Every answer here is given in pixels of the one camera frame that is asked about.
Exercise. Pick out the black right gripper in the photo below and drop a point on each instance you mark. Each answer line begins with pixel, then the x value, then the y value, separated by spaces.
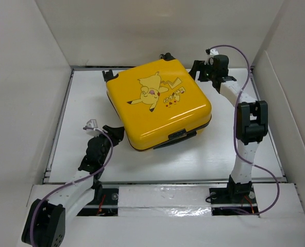
pixel 198 66

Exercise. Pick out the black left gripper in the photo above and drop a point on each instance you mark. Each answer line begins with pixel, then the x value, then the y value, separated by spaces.
pixel 116 134

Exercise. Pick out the yellow hard-shell suitcase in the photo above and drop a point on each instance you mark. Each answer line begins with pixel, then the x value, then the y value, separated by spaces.
pixel 159 103

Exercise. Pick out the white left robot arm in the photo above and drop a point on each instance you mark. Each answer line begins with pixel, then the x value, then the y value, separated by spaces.
pixel 48 217

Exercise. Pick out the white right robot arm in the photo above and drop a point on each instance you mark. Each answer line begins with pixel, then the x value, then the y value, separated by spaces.
pixel 249 128

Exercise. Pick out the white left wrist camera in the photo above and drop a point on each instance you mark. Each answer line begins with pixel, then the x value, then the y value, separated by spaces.
pixel 91 128

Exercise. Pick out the metal base rail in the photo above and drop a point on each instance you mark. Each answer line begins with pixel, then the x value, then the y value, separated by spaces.
pixel 165 201

